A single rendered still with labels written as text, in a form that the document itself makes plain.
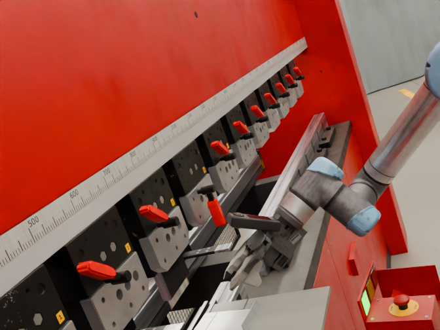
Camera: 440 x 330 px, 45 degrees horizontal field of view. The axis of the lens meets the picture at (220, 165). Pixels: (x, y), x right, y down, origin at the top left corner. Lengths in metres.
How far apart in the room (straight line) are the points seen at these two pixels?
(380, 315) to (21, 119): 0.98
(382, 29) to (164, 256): 7.83
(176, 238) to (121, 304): 0.23
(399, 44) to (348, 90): 5.66
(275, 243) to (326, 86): 1.97
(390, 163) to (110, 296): 0.72
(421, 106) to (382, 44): 7.45
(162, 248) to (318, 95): 2.23
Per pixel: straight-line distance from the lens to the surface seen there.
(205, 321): 1.16
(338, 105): 3.10
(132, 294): 0.89
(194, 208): 1.14
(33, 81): 0.82
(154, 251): 0.97
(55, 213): 0.78
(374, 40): 8.62
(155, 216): 0.92
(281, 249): 1.21
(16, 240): 0.72
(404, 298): 1.40
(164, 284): 1.05
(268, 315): 1.10
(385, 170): 1.28
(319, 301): 1.09
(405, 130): 1.24
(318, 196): 1.20
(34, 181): 0.76
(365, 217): 1.21
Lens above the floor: 1.53
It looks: 12 degrees down
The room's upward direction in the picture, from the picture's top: 20 degrees counter-clockwise
